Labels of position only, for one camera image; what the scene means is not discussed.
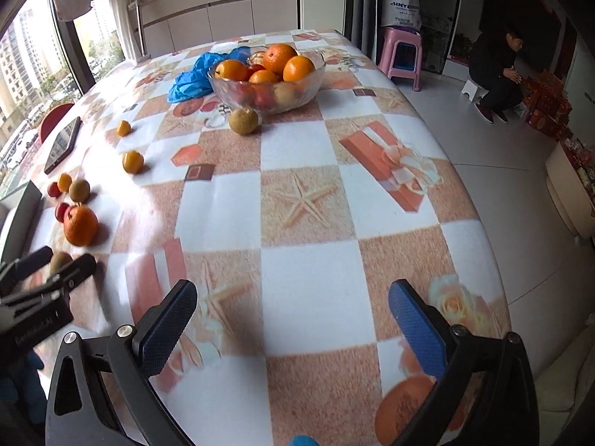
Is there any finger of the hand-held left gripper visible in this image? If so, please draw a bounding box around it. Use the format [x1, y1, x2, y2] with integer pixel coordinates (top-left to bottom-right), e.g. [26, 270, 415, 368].
[43, 254, 97, 306]
[0, 246, 55, 290]

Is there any pink plastic stool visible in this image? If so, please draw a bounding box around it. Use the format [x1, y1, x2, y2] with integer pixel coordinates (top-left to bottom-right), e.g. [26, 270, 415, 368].
[377, 27, 423, 93]

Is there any black tablet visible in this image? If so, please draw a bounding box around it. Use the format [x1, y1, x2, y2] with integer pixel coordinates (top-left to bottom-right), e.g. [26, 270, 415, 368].
[44, 116, 83, 175]

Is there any large orange mandarin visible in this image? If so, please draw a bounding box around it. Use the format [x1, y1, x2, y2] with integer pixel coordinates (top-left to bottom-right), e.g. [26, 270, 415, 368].
[64, 205, 99, 247]

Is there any small white step stool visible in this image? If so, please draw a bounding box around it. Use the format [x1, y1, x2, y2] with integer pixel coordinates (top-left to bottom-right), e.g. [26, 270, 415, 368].
[461, 79, 491, 103]

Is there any grey curtain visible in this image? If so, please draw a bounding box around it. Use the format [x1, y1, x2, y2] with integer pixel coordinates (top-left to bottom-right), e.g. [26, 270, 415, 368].
[344, 0, 379, 56]

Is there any cream sofa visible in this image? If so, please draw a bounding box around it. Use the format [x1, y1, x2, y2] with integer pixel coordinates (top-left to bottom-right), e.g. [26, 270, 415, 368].
[534, 353, 595, 446]

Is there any white pole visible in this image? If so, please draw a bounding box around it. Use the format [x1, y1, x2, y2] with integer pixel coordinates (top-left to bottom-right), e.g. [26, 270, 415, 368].
[132, 0, 146, 61]

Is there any white counter cabinet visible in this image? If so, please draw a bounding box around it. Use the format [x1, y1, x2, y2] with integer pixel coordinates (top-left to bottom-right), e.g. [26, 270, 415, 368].
[128, 0, 300, 63]

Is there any white printed bag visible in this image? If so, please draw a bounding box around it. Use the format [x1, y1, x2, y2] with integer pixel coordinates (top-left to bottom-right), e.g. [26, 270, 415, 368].
[381, 0, 423, 31]

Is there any black television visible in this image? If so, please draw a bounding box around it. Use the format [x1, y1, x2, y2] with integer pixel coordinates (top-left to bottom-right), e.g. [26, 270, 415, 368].
[479, 0, 565, 72]

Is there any white curved stand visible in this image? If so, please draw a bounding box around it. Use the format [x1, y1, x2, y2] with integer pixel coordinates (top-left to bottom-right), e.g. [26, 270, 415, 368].
[545, 142, 595, 237]

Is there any brown round pear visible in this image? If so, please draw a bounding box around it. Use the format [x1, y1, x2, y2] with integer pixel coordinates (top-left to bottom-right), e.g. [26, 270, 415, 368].
[229, 107, 259, 136]

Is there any glass display cabinet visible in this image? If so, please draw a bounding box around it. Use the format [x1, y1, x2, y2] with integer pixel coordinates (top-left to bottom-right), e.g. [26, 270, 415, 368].
[379, 0, 466, 75]

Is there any stack of red gift boxes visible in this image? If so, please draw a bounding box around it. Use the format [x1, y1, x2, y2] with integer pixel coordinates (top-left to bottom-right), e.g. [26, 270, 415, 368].
[518, 70, 575, 142]

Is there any person's left hand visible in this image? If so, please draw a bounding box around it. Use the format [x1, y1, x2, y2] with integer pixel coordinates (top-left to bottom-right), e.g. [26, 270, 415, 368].
[19, 350, 47, 414]

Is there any blue plastic bag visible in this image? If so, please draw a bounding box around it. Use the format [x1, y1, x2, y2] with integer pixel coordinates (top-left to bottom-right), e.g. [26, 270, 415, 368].
[167, 47, 254, 104]

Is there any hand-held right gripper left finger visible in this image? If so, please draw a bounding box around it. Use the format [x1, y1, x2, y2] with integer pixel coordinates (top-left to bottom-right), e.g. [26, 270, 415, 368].
[45, 279, 198, 446]

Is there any red chair back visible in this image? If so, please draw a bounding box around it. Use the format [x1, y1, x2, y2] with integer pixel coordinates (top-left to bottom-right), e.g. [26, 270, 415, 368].
[38, 102, 76, 145]

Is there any clear glass bowl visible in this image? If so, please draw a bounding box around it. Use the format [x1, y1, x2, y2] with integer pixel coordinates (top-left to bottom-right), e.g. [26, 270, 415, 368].
[208, 49, 326, 114]

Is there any stack of packaged goods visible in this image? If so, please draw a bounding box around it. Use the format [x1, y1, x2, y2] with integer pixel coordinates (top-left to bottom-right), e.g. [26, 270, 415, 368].
[558, 135, 595, 200]

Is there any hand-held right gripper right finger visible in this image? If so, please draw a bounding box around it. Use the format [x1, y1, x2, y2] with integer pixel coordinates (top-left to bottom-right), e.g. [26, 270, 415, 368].
[388, 279, 540, 446]

